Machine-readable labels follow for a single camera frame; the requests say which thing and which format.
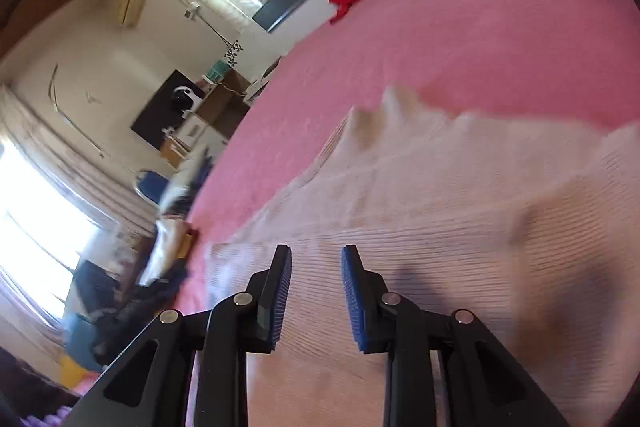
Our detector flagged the blue chair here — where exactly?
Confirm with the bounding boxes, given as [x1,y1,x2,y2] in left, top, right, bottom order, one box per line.
[134,169,172,208]

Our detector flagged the dark clothes pile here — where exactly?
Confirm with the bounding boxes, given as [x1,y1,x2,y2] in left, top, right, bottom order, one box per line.
[65,257,192,370]

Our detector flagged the black television screen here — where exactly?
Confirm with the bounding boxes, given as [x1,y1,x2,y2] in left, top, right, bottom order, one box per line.
[131,69,208,154]

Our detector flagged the wooden cabinet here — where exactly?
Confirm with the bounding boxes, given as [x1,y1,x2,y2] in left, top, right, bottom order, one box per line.
[197,69,252,142]

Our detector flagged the cream folded cloth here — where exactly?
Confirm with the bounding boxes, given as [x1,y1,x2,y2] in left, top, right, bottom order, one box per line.
[137,217,195,287]

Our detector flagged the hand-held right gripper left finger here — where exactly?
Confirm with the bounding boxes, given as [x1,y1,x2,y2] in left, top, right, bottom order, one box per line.
[62,244,293,427]

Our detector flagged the pink knit sweater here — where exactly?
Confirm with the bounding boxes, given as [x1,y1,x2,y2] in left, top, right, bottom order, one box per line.
[185,86,640,427]

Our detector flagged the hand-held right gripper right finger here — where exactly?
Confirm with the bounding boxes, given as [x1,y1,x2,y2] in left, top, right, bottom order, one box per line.
[341,244,571,427]

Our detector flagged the white round device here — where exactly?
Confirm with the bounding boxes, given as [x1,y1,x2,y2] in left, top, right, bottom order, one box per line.
[170,86,195,112]

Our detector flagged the bright window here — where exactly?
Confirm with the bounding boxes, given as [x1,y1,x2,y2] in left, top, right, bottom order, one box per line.
[0,137,98,313]

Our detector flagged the pink fleece blanket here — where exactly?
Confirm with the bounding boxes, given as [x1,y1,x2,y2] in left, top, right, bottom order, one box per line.
[175,0,640,318]

